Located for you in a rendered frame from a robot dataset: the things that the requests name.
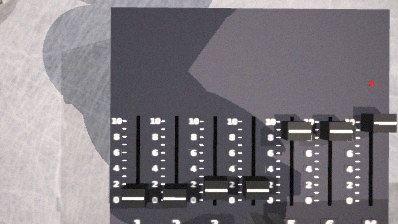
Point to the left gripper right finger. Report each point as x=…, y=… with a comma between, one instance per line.
x=274, y=218

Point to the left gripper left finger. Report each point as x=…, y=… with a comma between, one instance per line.
x=256, y=218

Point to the dark grey lighting desk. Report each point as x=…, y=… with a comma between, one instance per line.
x=216, y=113

